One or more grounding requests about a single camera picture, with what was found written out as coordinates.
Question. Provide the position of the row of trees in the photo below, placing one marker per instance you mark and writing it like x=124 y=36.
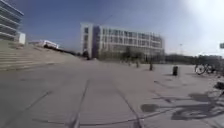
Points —
x=190 y=59

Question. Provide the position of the bicycle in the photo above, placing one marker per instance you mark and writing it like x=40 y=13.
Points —
x=204 y=68

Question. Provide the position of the wide grey stone steps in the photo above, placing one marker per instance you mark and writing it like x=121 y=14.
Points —
x=23 y=56

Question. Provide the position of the large white building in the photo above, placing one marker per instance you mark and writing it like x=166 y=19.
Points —
x=120 y=40

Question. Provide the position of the grey building with banded windows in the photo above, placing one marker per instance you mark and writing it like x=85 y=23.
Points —
x=9 y=20

